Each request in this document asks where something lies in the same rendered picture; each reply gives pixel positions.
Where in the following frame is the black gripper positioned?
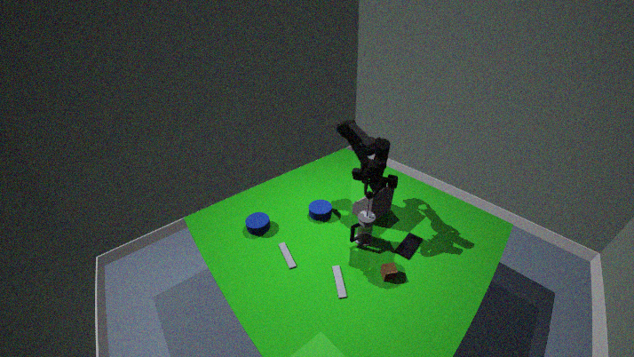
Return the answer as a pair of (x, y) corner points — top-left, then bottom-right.
(352, 168), (398, 197)

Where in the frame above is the pale lavender flat bar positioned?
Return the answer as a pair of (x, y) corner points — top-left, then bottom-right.
(332, 266), (346, 298)
(278, 242), (297, 269)

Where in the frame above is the blue short cylinder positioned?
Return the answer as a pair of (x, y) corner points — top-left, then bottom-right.
(309, 200), (332, 221)
(245, 212), (270, 235)

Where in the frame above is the brown cube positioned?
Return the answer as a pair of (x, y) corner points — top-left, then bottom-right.
(380, 262), (398, 282)

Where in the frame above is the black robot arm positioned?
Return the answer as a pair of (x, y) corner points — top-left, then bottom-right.
(337, 120), (390, 193)

